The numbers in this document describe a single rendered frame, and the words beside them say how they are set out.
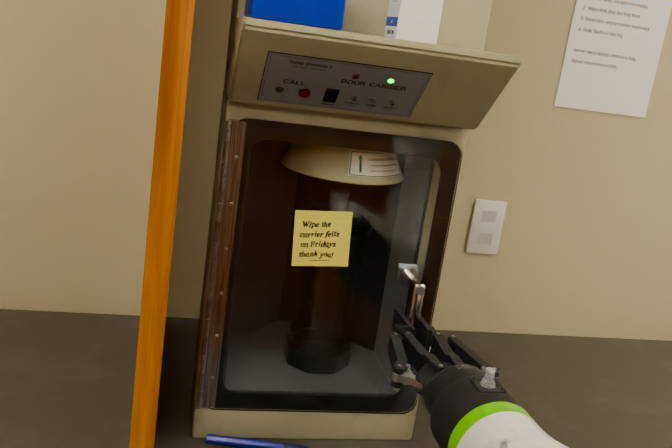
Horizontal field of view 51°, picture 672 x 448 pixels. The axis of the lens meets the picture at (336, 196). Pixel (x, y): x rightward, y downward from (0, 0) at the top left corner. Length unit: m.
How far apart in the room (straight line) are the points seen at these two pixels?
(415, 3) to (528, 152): 0.72
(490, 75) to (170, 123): 0.37
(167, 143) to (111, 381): 0.49
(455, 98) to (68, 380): 0.71
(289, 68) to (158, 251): 0.26
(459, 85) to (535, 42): 0.62
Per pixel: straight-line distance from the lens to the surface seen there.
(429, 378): 0.81
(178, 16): 0.79
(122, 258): 1.40
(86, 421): 1.09
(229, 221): 0.91
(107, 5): 1.32
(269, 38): 0.78
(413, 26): 0.84
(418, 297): 0.94
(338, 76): 0.83
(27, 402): 1.13
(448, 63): 0.83
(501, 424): 0.69
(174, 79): 0.79
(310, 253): 0.93
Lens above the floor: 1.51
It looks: 13 degrees down
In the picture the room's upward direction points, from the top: 8 degrees clockwise
